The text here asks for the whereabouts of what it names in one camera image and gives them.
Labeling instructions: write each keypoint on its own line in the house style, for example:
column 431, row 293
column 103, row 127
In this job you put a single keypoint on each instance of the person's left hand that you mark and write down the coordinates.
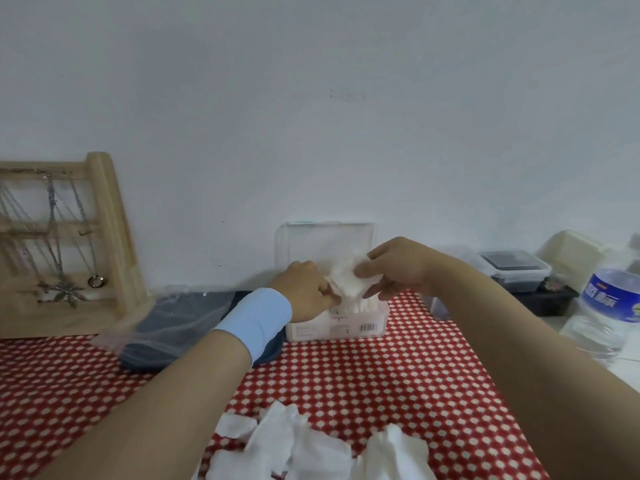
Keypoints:
column 305, row 292

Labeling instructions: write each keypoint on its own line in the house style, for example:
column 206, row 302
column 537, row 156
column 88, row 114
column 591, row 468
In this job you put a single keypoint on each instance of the person's right hand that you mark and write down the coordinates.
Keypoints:
column 410, row 267

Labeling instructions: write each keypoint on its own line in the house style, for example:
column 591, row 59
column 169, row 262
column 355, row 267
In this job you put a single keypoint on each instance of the white cloth square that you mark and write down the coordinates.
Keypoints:
column 345, row 282

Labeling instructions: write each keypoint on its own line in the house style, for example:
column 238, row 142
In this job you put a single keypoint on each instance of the clear cotton pad box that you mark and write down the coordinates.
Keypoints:
column 325, row 239

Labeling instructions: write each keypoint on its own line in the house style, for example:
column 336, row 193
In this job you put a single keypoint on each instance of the clear plastic bag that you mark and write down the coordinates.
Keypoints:
column 165, row 324

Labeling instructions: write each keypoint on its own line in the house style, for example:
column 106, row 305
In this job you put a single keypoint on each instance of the pile of white cotton pads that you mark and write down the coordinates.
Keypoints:
column 320, row 454

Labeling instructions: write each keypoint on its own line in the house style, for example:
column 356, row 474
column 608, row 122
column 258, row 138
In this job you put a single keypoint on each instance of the person's left forearm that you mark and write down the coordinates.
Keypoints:
column 150, row 419

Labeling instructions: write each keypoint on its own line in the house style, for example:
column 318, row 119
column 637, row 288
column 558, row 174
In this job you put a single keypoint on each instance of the person's right forearm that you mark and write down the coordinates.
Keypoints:
column 540, row 354

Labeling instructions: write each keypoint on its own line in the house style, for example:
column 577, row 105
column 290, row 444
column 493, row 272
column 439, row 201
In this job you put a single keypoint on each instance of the black tray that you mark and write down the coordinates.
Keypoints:
column 550, row 302

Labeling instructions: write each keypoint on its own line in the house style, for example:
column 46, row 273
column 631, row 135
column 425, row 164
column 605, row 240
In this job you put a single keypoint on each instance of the clear lidded plastic container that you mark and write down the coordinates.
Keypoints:
column 440, row 308

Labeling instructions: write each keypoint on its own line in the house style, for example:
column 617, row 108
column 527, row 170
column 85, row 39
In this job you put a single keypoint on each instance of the light blue wristband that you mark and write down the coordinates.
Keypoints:
column 255, row 319

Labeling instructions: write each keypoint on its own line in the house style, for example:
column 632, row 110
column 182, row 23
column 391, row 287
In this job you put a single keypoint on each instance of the dark blue pouch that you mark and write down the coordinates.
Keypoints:
column 270, row 352

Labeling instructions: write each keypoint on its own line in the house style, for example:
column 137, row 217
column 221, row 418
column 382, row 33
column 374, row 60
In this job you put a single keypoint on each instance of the red checkered tablecloth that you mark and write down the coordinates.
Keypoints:
column 400, row 374

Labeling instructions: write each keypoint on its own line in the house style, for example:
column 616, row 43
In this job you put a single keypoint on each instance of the clear container with black contents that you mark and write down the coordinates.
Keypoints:
column 520, row 279

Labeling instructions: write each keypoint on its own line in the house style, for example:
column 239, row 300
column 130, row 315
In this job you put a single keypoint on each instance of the beige plastic tub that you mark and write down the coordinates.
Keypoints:
column 570, row 254

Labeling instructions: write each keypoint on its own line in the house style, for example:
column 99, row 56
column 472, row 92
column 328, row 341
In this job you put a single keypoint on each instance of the clear plastic water bottle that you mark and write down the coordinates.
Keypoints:
column 600, row 334

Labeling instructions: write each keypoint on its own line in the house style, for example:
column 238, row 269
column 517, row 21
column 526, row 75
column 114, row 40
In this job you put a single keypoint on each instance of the wooden jewelry stand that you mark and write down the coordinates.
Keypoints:
column 110, row 234

